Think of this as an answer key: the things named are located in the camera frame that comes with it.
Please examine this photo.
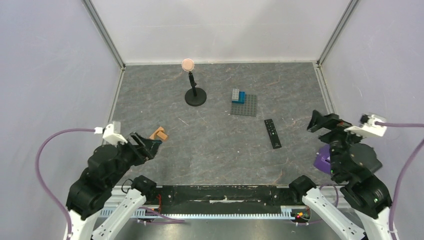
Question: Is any blue lego brick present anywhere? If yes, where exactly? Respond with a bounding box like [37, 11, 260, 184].
[231, 91, 246, 104]

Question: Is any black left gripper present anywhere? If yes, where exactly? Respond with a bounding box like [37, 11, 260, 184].
[106, 130, 163, 187]

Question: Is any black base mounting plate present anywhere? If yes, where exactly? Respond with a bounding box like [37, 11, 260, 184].
[146, 185, 305, 215]

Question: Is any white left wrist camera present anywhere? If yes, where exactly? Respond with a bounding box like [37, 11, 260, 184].
[94, 120, 128, 146]

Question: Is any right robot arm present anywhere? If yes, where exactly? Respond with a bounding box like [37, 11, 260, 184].
[288, 110, 397, 240]

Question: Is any black remote control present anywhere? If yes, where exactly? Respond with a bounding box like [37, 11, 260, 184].
[264, 119, 282, 149]

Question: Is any white cable duct strip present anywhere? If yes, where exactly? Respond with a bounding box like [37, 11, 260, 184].
[99, 207, 312, 220]

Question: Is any light grey lego brick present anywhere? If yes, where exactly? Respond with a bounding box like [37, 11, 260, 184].
[231, 88, 240, 102]

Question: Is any black stand with pink disc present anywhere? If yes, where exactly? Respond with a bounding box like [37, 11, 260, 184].
[181, 58, 207, 107]

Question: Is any dark grey lego baseplate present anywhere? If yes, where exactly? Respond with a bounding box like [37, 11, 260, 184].
[230, 94, 258, 117]

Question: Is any brown wooden block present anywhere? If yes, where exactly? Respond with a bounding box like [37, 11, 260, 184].
[149, 126, 169, 141]

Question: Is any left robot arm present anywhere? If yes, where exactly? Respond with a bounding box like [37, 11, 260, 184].
[64, 130, 162, 240]

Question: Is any purple box device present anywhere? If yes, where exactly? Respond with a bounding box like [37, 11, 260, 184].
[313, 144, 331, 175]

